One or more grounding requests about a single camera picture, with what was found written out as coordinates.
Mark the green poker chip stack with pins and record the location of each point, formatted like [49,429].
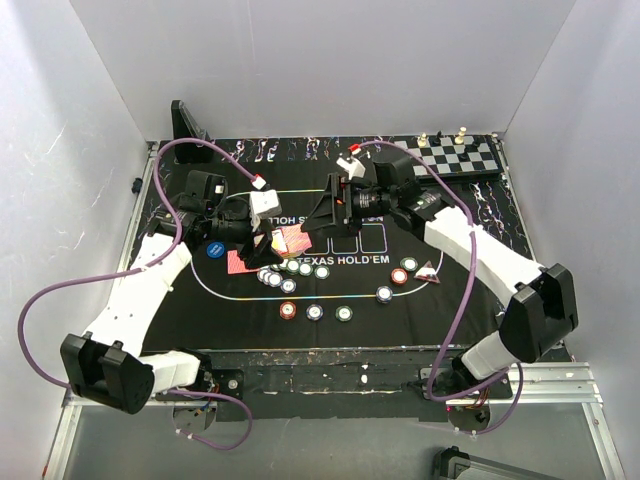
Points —
[344,313]

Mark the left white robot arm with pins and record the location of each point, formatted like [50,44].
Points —
[105,363]

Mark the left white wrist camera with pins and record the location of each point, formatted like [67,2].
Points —
[264,204]

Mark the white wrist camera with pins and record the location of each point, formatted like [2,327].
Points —
[264,204]
[351,166]

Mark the black device bottom corner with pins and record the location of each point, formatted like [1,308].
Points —
[453,464]

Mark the blue small blind button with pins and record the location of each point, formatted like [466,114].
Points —
[215,250]

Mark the black poker table mat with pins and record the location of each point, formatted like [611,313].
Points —
[243,313]

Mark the black card shoe holder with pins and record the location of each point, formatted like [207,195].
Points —
[184,125]

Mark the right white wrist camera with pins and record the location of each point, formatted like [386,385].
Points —
[351,166]

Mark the spread green chips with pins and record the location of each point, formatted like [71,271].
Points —
[305,269]

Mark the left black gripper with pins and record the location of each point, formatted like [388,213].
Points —
[261,254]

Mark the white chess piece tall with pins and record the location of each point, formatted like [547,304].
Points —
[460,137]

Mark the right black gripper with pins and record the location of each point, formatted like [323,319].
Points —
[324,212]

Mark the black white chess board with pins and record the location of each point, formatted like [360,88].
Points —
[476,155]

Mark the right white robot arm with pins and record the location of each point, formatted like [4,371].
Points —
[540,303]

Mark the red cards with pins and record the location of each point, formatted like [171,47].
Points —
[235,265]

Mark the red poker chip stack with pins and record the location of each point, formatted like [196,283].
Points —
[287,310]

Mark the spread blue white chips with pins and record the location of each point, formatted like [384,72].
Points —
[274,279]

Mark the red playing card deck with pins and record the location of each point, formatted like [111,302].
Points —
[290,241]

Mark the blue poker chip stack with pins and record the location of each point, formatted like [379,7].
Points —
[314,312]

